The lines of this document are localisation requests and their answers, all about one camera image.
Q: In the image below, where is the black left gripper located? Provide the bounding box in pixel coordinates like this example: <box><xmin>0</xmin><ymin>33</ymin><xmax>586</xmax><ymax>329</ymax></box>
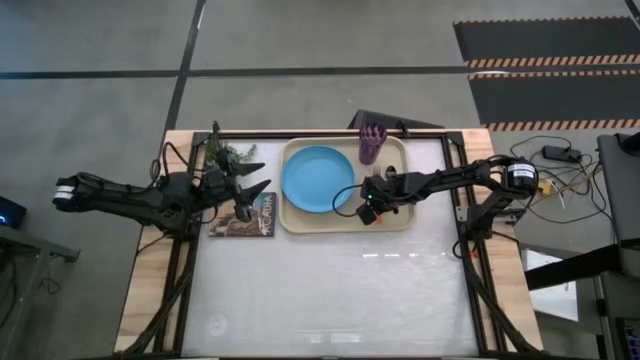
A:
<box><xmin>199</xmin><ymin>160</ymin><xmax>273</xmax><ymax>206</ymax></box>

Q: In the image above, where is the purple plastic cup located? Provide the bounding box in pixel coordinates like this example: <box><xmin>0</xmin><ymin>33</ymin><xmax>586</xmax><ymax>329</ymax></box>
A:
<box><xmin>357</xmin><ymin>122</ymin><xmax>389</xmax><ymax>167</ymax></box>

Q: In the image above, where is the blue plate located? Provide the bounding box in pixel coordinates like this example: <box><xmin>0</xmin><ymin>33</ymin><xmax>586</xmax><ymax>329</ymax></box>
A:
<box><xmin>280</xmin><ymin>145</ymin><xmax>357</xmax><ymax>214</ymax></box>

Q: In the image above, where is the beige plastic tray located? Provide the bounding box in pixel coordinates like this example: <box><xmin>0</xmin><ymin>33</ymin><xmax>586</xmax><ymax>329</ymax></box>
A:
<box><xmin>278</xmin><ymin>135</ymin><xmax>417</xmax><ymax>235</ymax></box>

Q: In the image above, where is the small green plant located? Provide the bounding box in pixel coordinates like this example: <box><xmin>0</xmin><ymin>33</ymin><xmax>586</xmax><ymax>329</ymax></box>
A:
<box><xmin>203</xmin><ymin>138</ymin><xmax>259</xmax><ymax>170</ymax></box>

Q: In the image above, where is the Acadia picture book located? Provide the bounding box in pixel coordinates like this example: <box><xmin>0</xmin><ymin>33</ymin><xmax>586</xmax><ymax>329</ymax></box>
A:
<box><xmin>208</xmin><ymin>191</ymin><xmax>278</xmax><ymax>239</ymax></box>

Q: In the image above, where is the black angled floor panel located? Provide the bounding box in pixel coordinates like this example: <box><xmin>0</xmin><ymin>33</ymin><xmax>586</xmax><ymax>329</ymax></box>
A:
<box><xmin>346</xmin><ymin>108</ymin><xmax>446</xmax><ymax>132</ymax></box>

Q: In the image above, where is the black power adapter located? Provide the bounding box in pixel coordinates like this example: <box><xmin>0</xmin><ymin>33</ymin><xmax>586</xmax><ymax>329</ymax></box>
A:
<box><xmin>541</xmin><ymin>144</ymin><xmax>584</xmax><ymax>163</ymax></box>

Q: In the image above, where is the black hazard-striped floor mat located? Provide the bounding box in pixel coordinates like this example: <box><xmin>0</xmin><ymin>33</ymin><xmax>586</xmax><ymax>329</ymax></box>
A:
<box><xmin>467</xmin><ymin>69</ymin><xmax>640</xmax><ymax>133</ymax></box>
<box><xmin>452</xmin><ymin>15</ymin><xmax>640</xmax><ymax>69</ymax></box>

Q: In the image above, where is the grey equipment case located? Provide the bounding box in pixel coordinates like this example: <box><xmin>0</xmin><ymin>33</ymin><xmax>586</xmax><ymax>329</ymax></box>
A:
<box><xmin>596</xmin><ymin>131</ymin><xmax>640</xmax><ymax>252</ymax></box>

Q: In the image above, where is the black device with blue light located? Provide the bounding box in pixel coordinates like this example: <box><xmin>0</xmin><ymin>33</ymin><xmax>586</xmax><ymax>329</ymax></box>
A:
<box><xmin>0</xmin><ymin>195</ymin><xmax>28</xmax><ymax>231</ymax></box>

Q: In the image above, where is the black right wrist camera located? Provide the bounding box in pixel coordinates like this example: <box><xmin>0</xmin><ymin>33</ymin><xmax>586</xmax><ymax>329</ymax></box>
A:
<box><xmin>355</xmin><ymin>203</ymin><xmax>378</xmax><ymax>227</ymax></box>

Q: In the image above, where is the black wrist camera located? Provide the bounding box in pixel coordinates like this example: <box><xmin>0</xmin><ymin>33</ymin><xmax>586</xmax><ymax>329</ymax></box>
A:
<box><xmin>233</xmin><ymin>202</ymin><xmax>254</xmax><ymax>224</ymax></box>
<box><xmin>355</xmin><ymin>203</ymin><xmax>378</xmax><ymax>227</ymax></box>

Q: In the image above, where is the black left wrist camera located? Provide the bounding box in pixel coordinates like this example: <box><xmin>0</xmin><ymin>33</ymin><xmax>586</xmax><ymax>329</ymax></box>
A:
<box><xmin>233</xmin><ymin>202</ymin><xmax>254</xmax><ymax>224</ymax></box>

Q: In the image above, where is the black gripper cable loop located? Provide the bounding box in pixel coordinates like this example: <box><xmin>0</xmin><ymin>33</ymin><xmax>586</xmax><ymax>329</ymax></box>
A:
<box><xmin>331</xmin><ymin>183</ymin><xmax>370</xmax><ymax>219</ymax></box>

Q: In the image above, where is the black aluminium table frame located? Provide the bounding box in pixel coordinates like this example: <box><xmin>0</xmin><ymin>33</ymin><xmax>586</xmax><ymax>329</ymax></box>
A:
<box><xmin>149</xmin><ymin>128</ymin><xmax>542</xmax><ymax>359</ymax></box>

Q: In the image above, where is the black cable tangle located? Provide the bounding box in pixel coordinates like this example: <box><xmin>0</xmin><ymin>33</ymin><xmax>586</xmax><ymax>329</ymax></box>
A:
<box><xmin>508</xmin><ymin>133</ymin><xmax>617</xmax><ymax>227</ymax></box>

